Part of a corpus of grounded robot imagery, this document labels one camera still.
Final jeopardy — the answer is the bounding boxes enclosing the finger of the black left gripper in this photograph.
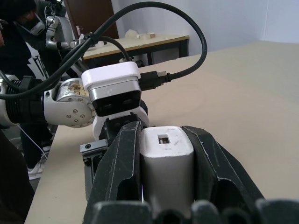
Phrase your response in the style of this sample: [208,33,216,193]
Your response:
[83,149,108,202]

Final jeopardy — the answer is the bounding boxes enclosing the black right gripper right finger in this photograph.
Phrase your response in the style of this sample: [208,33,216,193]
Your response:
[181,125,267,203]

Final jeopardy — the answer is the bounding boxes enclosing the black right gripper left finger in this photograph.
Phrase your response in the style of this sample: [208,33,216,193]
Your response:
[86,120,143,207]

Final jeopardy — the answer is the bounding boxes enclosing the white charger block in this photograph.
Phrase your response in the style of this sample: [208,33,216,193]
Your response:
[139,125,195,206]

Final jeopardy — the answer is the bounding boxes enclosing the white lumpy object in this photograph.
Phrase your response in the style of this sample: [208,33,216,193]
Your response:
[125,29,139,39]

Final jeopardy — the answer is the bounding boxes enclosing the light wooden blocks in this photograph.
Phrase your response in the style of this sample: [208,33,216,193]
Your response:
[137,32,157,40]

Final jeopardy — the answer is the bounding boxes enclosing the silver robot body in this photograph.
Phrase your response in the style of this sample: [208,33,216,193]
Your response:
[44,14,85,51]

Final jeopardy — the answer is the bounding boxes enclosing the brown door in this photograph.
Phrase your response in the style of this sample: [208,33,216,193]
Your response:
[63,0,120,40]

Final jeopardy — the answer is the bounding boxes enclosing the person in black clothes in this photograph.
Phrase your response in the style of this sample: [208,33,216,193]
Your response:
[0,0,56,181]

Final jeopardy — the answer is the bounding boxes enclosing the thin white cable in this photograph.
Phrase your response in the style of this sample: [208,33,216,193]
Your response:
[20,127,50,161]

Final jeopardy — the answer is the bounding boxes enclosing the thin black cable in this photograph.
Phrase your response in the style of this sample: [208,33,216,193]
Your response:
[93,35,130,63]

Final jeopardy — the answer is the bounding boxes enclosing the wooden table with black frame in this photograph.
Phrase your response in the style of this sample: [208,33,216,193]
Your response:
[82,34,190,69]

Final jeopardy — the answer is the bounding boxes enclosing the thick black cable with plug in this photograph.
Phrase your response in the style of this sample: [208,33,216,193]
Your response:
[0,1,208,101]

